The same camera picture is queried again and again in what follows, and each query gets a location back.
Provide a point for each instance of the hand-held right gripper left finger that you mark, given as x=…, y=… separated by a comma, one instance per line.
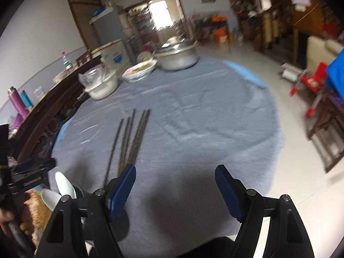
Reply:
x=122, y=193

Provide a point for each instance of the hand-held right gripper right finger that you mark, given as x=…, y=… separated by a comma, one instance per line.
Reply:
x=228, y=193

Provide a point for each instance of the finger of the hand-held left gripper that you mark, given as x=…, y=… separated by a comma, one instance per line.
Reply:
x=40, y=164

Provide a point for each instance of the person's left hand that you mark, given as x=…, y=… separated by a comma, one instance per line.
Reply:
x=25, y=220

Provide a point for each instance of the white ceramic spoon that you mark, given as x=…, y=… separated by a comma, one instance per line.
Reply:
x=64, y=184
x=49, y=199

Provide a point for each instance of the purple thermos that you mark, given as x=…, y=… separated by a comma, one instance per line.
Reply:
x=16, y=102

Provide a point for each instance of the gold patterned cushion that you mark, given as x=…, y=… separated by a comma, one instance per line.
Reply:
x=40, y=215

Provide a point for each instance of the carved wooden side table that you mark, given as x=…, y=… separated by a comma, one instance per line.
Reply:
x=45, y=113

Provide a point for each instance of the teal bottle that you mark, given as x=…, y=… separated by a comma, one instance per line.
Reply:
x=27, y=100

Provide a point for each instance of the grey tablecloth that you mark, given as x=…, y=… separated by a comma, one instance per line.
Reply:
x=201, y=113

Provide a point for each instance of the small bowl of food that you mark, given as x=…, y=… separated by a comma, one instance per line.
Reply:
x=59, y=77

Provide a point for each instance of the white bowl with plastic wrap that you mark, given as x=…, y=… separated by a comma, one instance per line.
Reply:
x=100, y=86

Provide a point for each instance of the red-capped plastic water bottle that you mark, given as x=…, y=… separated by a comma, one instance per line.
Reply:
x=65, y=60

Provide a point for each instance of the dark wooden chair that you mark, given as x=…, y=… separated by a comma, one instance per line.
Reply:
x=329, y=134

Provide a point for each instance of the light blue table cover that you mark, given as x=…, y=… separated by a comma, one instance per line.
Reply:
x=247, y=72

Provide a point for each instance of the wrapped bowl of food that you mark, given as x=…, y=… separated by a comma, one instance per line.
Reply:
x=139, y=71

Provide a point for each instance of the white chest freezer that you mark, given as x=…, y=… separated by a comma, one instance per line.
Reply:
x=113, y=55

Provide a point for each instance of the small white stool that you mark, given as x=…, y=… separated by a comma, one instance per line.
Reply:
x=290, y=72

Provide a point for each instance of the round white disc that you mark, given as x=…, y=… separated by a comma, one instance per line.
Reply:
x=143, y=57

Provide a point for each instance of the red stool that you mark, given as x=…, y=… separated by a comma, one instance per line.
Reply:
x=311, y=82

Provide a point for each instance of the metal pot with lid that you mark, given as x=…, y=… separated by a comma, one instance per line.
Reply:
x=176, y=55

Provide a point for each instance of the brown wooden door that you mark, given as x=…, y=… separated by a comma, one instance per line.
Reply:
x=83, y=21

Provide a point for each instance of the grey refrigerator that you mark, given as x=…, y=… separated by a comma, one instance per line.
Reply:
x=107, y=27

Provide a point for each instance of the blue cloth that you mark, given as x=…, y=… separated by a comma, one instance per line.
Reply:
x=336, y=72

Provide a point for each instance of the orange boxes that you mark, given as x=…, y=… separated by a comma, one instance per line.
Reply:
x=221, y=31

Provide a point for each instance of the cream armchair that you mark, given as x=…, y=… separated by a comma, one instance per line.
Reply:
x=317, y=53

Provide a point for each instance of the glass display shelf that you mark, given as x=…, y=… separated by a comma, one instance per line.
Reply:
x=141, y=24

